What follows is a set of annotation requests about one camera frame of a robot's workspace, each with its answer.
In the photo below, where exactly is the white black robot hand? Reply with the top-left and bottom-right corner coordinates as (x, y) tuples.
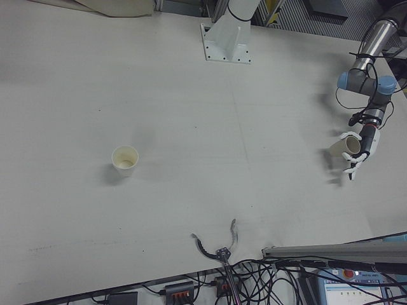
(338, 126), (382, 182)

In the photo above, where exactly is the tan paper cup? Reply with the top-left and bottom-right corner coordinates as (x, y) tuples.
(329, 135), (362, 157)

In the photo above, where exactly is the white paper cup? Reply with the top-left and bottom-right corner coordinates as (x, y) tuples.
(111, 145), (140, 179)

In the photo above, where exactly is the teal plastic box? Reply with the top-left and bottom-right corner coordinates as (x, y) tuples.
(380, 232), (407, 244)

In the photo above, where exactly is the dark grey cabinet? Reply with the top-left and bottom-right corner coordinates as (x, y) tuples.
(307, 0), (349, 17)

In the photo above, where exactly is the grey teach pendant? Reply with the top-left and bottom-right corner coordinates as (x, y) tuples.
(305, 266), (407, 305)

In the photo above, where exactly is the yellow black hazard strip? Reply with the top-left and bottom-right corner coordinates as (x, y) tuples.
(266, 0), (282, 27)

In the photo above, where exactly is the black claw grabber tool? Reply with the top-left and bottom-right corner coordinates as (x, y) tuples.
(190, 218), (242, 305)

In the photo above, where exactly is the black hub with orange ports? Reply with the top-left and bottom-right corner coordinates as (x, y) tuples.
(214, 275), (243, 298)
(164, 281), (195, 301)

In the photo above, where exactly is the flat black box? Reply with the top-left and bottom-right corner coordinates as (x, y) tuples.
(107, 291), (139, 305)

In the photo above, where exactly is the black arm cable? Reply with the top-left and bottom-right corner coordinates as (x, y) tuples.
(335, 28), (396, 128)

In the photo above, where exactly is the aluminium extrusion post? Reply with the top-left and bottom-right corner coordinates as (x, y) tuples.
(261, 240), (407, 264)

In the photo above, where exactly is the black cable tangle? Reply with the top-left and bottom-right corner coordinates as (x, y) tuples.
(190, 254), (319, 305)

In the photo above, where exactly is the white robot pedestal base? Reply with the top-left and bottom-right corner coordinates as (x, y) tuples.
(200, 0), (254, 65)

